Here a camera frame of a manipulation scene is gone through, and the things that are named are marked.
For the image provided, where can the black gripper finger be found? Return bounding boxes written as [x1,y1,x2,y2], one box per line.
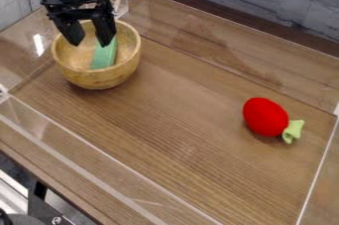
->
[90,6,116,47]
[53,17,85,46]

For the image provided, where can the green rectangular block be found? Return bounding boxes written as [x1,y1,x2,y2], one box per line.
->
[89,38,117,69]

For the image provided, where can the brown wooden bowl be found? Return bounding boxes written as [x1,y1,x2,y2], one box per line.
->
[52,21,141,90]

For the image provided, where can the red plush strawberry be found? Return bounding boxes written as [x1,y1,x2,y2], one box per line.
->
[243,97,304,144]

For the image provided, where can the black table leg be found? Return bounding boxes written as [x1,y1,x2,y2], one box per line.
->
[28,180,48,214]

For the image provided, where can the clear acrylic corner bracket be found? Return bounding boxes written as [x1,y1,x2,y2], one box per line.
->
[112,0,128,19]

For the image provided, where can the clear acrylic tray wall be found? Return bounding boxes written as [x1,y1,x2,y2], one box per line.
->
[0,86,223,225]

